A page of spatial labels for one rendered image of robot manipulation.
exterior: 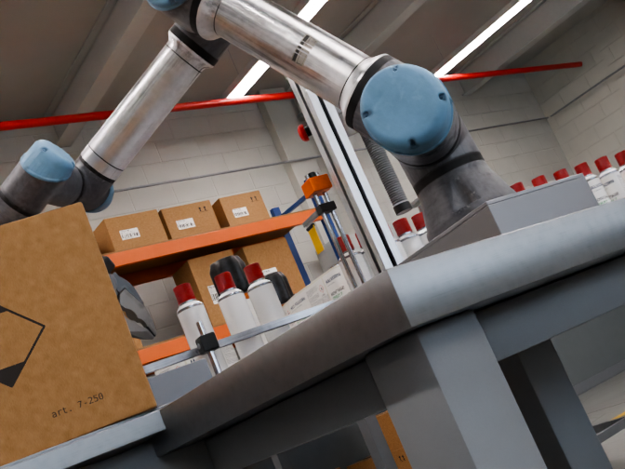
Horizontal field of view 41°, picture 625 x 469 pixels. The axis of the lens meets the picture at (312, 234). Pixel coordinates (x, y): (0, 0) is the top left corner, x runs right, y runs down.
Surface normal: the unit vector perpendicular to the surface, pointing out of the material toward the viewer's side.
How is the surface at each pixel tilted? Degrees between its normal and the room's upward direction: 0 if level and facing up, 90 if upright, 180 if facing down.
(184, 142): 90
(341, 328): 90
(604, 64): 90
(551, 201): 90
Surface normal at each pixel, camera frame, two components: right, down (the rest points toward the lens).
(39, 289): 0.25, -0.32
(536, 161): 0.52, -0.40
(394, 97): -0.19, -0.03
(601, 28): -0.76, 0.18
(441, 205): -0.73, -0.15
